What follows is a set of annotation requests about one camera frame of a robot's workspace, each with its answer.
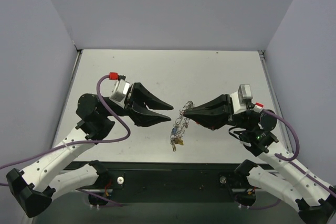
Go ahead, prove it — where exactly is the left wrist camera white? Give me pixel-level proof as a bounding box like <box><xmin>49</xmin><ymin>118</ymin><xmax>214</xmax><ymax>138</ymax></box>
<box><xmin>109</xmin><ymin>72</ymin><xmax>131</xmax><ymax>103</ymax></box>

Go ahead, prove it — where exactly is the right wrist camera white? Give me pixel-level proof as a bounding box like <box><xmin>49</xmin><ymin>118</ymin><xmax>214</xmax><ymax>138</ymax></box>
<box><xmin>230</xmin><ymin>84</ymin><xmax>264</xmax><ymax>115</ymax></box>

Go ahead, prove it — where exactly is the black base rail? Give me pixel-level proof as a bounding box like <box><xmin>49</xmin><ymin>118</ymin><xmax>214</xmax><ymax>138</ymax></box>
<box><xmin>65</xmin><ymin>161</ymin><xmax>279</xmax><ymax>204</ymax></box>

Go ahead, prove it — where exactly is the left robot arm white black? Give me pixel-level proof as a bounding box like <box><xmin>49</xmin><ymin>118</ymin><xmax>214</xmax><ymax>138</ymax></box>
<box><xmin>6</xmin><ymin>80</ymin><xmax>173</xmax><ymax>218</ymax></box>

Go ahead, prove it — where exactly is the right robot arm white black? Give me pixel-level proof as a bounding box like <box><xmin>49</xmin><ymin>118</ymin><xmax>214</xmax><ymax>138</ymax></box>
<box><xmin>184</xmin><ymin>91</ymin><xmax>335</xmax><ymax>223</ymax></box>

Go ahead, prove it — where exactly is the large metal keyring band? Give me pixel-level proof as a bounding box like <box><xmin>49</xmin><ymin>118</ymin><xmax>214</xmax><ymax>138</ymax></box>
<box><xmin>170</xmin><ymin>100</ymin><xmax>194</xmax><ymax>144</ymax></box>

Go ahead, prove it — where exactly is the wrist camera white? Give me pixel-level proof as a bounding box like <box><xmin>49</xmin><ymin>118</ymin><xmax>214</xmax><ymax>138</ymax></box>
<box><xmin>109</xmin><ymin>72</ymin><xmax>131</xmax><ymax>103</ymax></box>
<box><xmin>230</xmin><ymin>84</ymin><xmax>264</xmax><ymax>115</ymax></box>

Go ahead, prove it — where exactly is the yellow key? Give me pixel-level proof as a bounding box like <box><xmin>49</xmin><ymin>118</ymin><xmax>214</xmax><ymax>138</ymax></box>
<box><xmin>171</xmin><ymin>138</ymin><xmax>184</xmax><ymax>152</ymax></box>

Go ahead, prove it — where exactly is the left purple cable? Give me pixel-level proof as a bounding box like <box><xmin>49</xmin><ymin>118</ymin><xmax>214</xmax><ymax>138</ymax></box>
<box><xmin>0</xmin><ymin>76</ymin><xmax>131</xmax><ymax>187</ymax></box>

